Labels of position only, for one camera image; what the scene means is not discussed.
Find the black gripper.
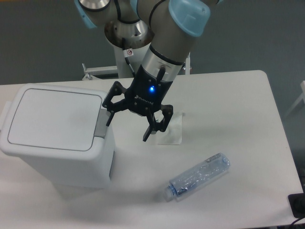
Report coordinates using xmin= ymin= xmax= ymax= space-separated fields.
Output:
xmin=102 ymin=64 xmax=173 ymax=142

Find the white plastic trash can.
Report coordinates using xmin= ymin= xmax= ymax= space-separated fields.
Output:
xmin=0 ymin=83 xmax=115 ymax=188

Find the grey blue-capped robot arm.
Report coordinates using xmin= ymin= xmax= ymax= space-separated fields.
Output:
xmin=75 ymin=0 xmax=218 ymax=140

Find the clear plastic water bottle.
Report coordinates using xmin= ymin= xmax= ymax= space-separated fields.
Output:
xmin=164 ymin=153 xmax=231 ymax=202

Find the white furniture leg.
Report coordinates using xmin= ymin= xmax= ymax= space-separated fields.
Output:
xmin=285 ymin=81 xmax=305 ymax=117

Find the black device at edge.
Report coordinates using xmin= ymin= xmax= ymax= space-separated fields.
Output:
xmin=288 ymin=193 xmax=305 ymax=218

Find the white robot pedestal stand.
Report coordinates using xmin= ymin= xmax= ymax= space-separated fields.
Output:
xmin=81 ymin=19 xmax=193 ymax=81

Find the black pedestal cable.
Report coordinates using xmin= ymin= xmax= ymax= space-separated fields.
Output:
xmin=121 ymin=37 xmax=139 ymax=78

